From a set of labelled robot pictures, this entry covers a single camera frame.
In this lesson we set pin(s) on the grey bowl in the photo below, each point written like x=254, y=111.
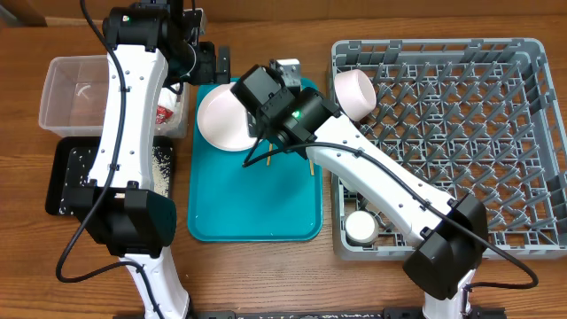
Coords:
x=348, y=183

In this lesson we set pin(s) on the clear plastic waste bin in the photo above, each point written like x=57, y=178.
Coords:
x=73, y=97

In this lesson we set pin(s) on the cooked white rice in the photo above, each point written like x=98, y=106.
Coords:
x=80, y=161

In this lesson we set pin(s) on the grey dishwasher rack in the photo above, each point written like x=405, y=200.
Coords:
x=473, y=116

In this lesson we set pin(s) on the large white plate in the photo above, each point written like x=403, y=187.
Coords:
x=222, y=120

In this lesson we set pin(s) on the white cup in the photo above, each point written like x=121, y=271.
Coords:
x=361, y=228

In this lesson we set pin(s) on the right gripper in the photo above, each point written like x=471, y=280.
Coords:
x=255, y=129

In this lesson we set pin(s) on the red snack wrapper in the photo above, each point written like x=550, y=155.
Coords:
x=163, y=115

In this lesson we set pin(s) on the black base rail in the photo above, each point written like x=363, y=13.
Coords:
x=386, y=313

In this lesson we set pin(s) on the white napkin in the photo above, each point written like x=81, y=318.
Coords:
x=168, y=100

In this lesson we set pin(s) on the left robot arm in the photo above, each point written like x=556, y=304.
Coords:
x=151, y=46

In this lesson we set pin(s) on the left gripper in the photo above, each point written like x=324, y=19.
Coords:
x=207, y=73

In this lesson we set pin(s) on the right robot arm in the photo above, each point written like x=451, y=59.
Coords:
x=446, y=232

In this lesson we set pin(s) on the black waste tray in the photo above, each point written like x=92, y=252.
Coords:
x=55, y=203

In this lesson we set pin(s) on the teal serving tray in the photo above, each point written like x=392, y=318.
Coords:
x=229, y=203

